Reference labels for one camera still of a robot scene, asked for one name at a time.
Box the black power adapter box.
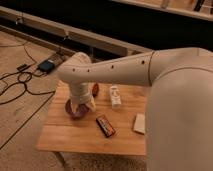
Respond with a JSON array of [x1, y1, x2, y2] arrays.
[[38, 60, 55, 73]]

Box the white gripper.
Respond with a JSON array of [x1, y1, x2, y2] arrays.
[[69, 83, 96, 115]]

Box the black floor cables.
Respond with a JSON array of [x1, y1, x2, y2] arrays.
[[0, 39, 56, 106]]

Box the dark snack bar packet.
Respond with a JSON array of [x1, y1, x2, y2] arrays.
[[96, 115, 116, 137]]

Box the small brown oval object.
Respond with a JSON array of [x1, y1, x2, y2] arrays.
[[92, 83, 99, 97]]

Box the white bottle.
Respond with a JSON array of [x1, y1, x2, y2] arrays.
[[110, 85, 121, 107]]

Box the purple ceramic bowl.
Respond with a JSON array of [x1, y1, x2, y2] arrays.
[[65, 99, 89, 119]]

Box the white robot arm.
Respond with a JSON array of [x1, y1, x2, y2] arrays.
[[58, 48, 213, 171]]

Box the small black plug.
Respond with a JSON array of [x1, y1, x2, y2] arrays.
[[17, 64, 28, 72]]

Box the wooden table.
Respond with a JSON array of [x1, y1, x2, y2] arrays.
[[37, 82, 146, 156]]

